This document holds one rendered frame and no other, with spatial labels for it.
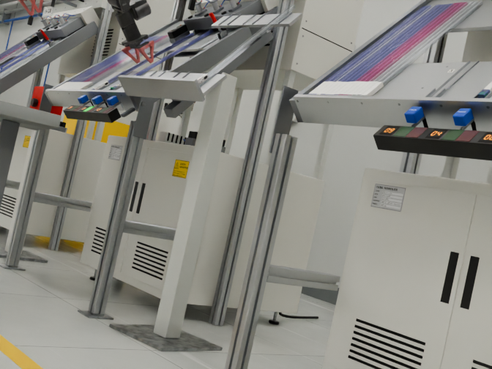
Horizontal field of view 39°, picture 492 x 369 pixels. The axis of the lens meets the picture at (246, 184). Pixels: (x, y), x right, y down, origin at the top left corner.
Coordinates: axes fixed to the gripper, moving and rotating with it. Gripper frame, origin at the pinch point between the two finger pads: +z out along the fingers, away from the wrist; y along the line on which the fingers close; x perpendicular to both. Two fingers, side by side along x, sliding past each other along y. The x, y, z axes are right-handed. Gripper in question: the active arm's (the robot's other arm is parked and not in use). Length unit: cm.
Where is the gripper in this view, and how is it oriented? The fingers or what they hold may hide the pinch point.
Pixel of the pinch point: (144, 61)
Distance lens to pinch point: 266.1
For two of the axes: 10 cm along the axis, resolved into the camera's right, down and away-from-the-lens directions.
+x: -6.9, 5.4, -4.8
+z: 3.5, 8.4, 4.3
